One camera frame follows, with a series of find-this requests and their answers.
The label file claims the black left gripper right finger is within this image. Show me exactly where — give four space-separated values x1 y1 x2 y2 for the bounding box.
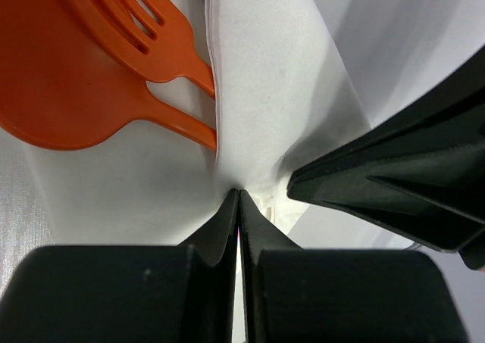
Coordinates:
239 191 468 342

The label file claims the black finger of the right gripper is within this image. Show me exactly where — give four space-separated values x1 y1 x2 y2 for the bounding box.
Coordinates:
287 50 484 270

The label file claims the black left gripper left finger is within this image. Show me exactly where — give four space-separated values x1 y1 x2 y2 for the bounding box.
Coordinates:
1 190 239 342

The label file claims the white paper napkin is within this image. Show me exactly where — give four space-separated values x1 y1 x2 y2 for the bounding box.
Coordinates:
0 0 485 251

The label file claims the orange plastic spoon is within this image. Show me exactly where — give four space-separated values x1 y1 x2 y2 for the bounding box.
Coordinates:
1 0 217 150

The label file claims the orange plastic fork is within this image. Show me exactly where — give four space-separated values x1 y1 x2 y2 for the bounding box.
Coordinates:
86 0 217 98

